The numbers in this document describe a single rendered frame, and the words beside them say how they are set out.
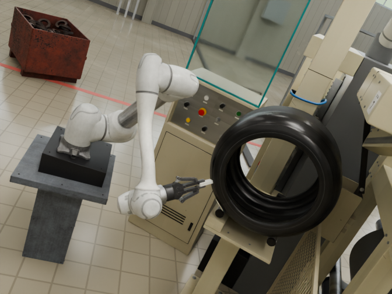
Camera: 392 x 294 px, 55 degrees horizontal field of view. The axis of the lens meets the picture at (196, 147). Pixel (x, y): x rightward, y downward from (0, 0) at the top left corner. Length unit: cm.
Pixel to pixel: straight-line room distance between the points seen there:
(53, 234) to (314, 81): 172
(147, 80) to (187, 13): 1064
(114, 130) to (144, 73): 58
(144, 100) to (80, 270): 134
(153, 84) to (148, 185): 45
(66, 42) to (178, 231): 300
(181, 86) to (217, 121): 82
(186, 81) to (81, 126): 66
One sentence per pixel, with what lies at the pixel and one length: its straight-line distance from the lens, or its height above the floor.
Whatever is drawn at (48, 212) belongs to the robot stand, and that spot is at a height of 38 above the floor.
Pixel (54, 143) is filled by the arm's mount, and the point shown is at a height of 77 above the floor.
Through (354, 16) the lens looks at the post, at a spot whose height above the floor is 195.
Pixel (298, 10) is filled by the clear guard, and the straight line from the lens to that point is 236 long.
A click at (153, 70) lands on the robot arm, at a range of 166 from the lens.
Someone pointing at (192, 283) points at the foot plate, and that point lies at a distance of 278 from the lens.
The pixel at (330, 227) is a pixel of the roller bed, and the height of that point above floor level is 97.
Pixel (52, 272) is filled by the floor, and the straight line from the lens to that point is 255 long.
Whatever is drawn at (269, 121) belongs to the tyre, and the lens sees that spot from 163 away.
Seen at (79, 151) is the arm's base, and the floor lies 79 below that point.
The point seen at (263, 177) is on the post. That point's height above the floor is 102.
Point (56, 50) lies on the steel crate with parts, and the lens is 503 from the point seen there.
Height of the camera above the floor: 186
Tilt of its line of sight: 23 degrees down
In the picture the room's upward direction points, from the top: 23 degrees clockwise
